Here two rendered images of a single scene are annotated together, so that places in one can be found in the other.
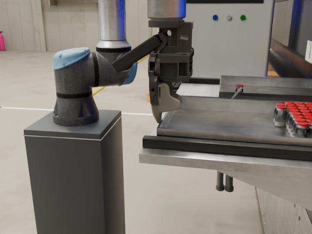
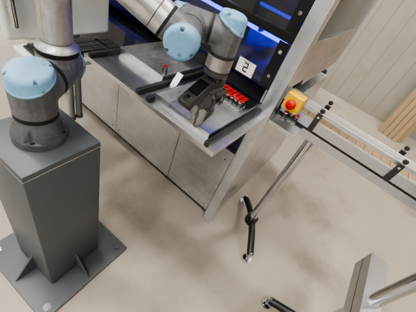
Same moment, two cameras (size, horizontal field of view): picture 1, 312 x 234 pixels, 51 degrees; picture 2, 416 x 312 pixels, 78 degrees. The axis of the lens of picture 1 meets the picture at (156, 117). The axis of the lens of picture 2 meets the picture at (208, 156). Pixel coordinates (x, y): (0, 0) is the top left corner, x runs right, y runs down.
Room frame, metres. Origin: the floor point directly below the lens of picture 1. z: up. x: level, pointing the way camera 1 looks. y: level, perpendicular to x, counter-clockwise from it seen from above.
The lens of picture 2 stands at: (0.45, 0.67, 1.42)
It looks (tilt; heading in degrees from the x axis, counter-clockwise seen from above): 41 degrees down; 281
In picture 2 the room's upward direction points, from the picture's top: 23 degrees clockwise
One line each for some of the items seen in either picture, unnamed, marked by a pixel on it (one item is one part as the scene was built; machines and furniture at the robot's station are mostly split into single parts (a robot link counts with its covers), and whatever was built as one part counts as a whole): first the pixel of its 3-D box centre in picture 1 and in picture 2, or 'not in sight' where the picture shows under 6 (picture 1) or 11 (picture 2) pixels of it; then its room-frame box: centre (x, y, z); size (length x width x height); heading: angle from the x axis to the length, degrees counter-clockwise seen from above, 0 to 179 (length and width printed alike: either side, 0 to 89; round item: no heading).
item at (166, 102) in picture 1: (166, 104); (205, 117); (0.65, -0.02, 0.95); 0.06 x 0.03 x 0.09; 79
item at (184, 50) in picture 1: (170, 51); (212, 86); (0.66, -0.03, 1.06); 0.09 x 0.08 x 0.12; 79
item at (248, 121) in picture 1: (241, 121); (208, 104); (0.70, -0.19, 0.90); 0.34 x 0.26 x 0.04; 78
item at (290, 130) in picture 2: not in sight; (286, 124); (0.39, -0.41, 0.87); 0.14 x 0.13 x 0.02; 79
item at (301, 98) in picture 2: not in sight; (294, 101); (0.41, -0.37, 0.99); 0.08 x 0.07 x 0.07; 79
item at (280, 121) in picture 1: (280, 116); not in sight; (0.72, -0.29, 0.90); 0.02 x 0.02 x 0.05
